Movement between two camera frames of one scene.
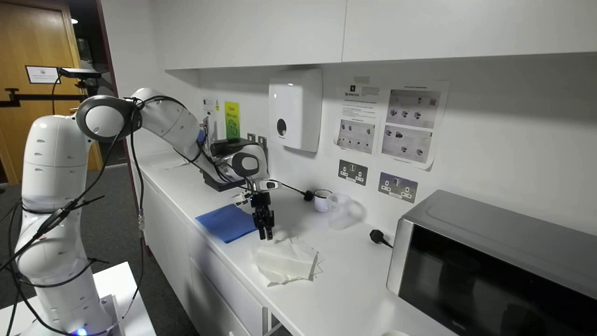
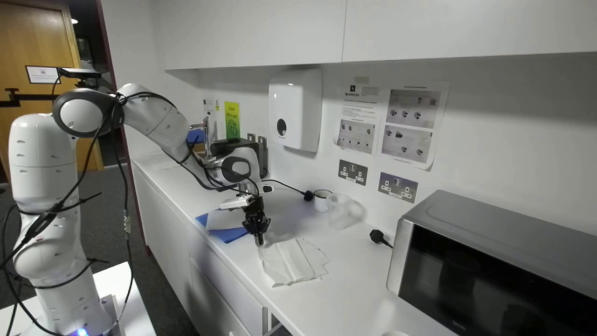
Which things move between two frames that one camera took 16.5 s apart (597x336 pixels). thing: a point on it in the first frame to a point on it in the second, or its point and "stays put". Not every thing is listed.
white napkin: (287, 259) to (227, 215)
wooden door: (41, 73) stays put
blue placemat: (229, 222) stays put
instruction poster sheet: (395, 121) stays put
